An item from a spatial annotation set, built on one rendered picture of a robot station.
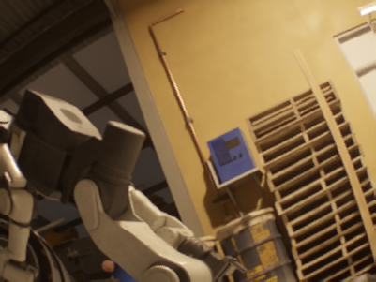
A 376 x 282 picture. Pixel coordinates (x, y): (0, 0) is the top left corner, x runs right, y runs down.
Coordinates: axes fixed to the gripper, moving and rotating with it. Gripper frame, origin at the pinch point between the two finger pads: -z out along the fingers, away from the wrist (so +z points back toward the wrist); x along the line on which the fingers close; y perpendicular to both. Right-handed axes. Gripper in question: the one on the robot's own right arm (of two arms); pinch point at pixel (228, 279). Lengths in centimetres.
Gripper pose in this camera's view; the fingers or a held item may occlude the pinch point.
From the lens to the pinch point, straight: 159.3
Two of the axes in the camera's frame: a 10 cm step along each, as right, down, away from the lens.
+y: -5.2, -1.6, -8.4
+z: -6.7, -5.2, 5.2
